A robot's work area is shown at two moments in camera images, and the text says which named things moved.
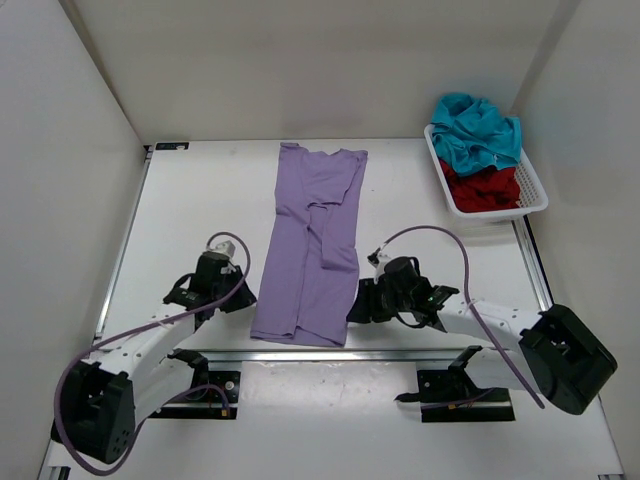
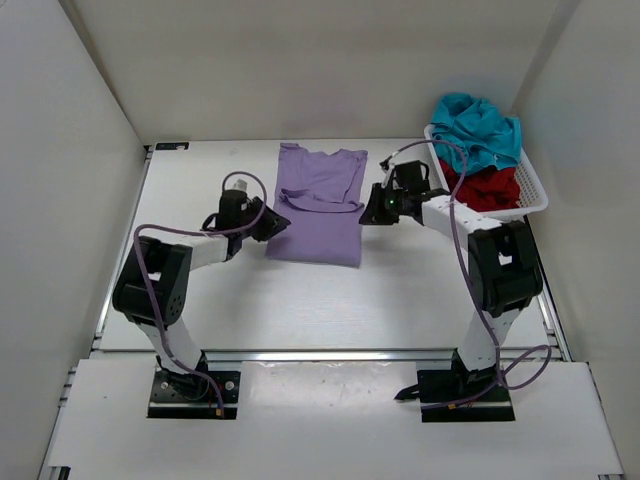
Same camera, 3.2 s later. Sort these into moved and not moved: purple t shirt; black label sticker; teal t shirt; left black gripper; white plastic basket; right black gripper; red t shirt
Moved: right black gripper; left black gripper; purple t shirt
Not moved: red t shirt; teal t shirt; white plastic basket; black label sticker
